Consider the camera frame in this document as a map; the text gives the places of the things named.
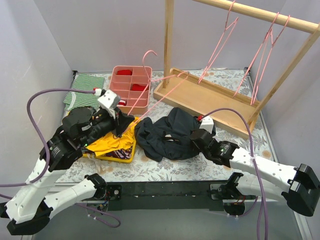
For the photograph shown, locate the dark navy shorts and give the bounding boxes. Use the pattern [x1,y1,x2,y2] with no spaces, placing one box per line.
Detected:
[134,107,201,162]

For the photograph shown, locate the pink wire hanger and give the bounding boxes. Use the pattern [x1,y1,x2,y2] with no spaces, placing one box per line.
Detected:
[197,0,239,85]
[126,50,190,126]
[250,13,291,106]
[232,11,280,98]

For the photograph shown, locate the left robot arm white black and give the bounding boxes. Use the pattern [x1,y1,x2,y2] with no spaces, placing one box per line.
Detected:
[0,107,135,236]

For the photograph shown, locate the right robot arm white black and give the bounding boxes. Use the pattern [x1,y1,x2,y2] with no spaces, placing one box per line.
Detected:
[190,129,320,217]

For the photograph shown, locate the red white sock lower compartment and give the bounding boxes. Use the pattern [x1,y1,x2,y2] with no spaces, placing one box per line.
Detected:
[118,100,127,106]

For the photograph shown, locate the yellow garment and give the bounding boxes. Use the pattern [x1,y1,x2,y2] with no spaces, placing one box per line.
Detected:
[86,117,138,157]

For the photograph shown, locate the yellow plastic tray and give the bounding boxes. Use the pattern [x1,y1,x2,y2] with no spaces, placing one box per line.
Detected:
[82,123,137,163]

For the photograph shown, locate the patterned dark garment in tray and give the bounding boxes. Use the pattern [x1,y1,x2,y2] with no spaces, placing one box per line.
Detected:
[103,147,133,160]

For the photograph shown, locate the red sock middle compartment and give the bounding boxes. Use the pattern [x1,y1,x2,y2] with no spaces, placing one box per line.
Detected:
[130,83,149,92]

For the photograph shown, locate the pink compartment organizer tray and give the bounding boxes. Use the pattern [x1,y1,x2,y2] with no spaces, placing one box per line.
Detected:
[109,65,152,113]

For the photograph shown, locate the green striped shirt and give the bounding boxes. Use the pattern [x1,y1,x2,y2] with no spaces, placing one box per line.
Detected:
[62,73,105,112]

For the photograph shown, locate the wooden clothes rack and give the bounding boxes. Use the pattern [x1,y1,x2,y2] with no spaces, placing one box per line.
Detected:
[153,0,320,139]

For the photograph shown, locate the red sock upper compartment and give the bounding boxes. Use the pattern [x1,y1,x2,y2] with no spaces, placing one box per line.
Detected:
[116,69,133,76]

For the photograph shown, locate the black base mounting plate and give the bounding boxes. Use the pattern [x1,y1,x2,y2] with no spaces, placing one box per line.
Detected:
[77,181,258,217]

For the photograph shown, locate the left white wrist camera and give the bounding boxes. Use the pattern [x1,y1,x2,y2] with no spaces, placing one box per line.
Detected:
[97,89,121,119]

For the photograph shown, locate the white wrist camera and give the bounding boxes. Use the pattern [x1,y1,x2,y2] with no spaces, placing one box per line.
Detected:
[197,115,216,134]
[97,89,121,119]

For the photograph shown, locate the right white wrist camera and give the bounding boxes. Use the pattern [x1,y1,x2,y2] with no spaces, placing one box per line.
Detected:
[197,115,216,134]

